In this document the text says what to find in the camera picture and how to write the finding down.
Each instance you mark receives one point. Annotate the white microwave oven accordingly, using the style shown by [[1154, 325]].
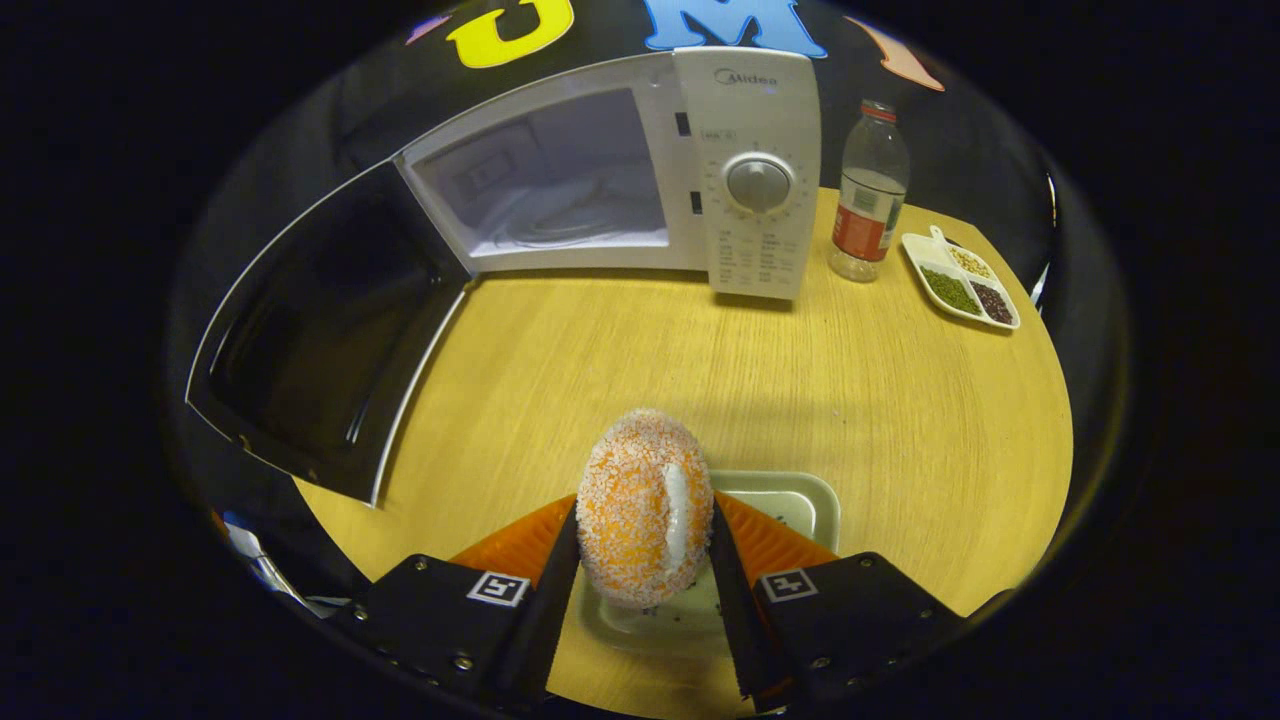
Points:
[[760, 120]]

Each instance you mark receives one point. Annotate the clear plastic bottle red label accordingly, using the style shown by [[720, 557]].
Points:
[[868, 220]]

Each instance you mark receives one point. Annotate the green beans heap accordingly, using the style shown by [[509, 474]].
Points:
[[950, 290]]

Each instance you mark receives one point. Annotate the dark red beans heap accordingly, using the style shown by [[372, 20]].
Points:
[[992, 303]]

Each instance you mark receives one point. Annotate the white divided dish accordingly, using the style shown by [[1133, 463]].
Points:
[[925, 248]]

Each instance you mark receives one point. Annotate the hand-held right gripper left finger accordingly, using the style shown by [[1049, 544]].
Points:
[[540, 630]]

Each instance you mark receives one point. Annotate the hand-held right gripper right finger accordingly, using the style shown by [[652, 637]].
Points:
[[740, 630]]

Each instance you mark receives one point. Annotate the pale yellow beans heap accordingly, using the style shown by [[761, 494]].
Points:
[[970, 262]]

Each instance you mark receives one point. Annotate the orange sugared doughnut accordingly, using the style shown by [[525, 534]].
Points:
[[630, 510]]

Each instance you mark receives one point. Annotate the pale square plate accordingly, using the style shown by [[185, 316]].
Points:
[[790, 500]]

